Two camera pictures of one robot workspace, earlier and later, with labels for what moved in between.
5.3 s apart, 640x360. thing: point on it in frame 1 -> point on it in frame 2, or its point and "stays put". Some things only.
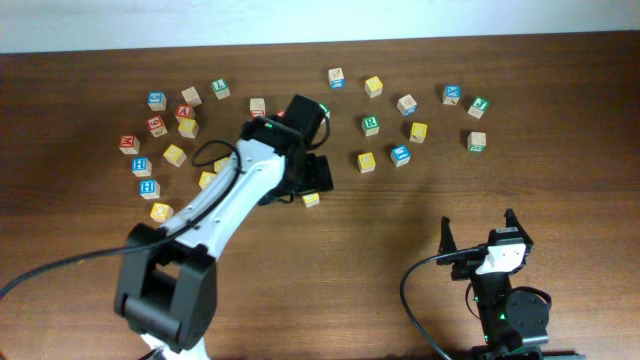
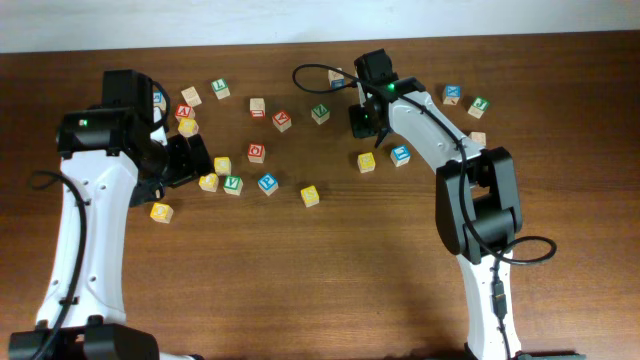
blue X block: x=452 y=94 stays put
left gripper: x=317 y=175 -> x=189 y=166
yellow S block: x=311 y=200 stays put
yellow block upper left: x=188 y=128 stays put
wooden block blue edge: x=336 y=78 stays put
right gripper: x=463 y=265 -> x=359 y=126
